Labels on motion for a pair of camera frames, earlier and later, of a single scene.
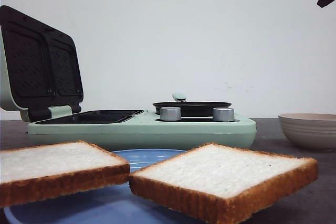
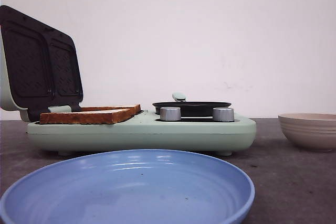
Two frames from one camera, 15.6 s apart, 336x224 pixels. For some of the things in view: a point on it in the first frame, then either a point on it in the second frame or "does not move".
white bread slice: x=221 y=183 -> x=109 y=116
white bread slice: x=31 y=171 -> x=134 y=108
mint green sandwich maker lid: x=40 y=66 does not move
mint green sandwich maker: x=118 y=130 does not move
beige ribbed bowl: x=313 y=130 does not move
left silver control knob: x=170 y=113 does not move
